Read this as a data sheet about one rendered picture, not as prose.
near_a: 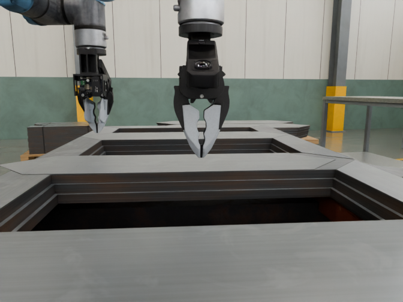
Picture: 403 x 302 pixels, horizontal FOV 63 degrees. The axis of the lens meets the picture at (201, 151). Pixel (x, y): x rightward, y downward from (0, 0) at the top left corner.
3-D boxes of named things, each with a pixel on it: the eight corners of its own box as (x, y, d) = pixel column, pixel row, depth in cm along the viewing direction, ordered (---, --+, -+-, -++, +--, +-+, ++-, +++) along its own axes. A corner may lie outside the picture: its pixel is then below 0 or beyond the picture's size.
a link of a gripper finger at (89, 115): (80, 135, 84) (78, 98, 82) (86, 132, 89) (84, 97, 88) (93, 135, 84) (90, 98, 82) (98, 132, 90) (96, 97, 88)
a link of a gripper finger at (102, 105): (93, 135, 84) (90, 98, 82) (98, 132, 90) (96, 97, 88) (105, 135, 84) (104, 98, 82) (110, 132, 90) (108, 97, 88)
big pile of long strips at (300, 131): (290, 129, 200) (291, 120, 199) (318, 139, 161) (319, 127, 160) (157, 130, 194) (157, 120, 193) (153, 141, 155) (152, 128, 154)
